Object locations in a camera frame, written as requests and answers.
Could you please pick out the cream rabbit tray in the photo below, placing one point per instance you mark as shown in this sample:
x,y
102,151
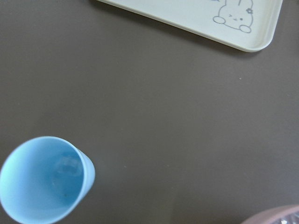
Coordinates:
x,y
246,25

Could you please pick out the light blue cup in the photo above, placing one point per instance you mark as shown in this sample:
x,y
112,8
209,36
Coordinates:
x,y
44,179

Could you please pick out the pink bowl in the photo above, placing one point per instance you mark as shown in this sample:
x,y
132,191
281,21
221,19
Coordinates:
x,y
272,216

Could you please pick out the clear ice cubes pile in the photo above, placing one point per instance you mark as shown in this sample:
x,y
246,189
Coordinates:
x,y
292,218

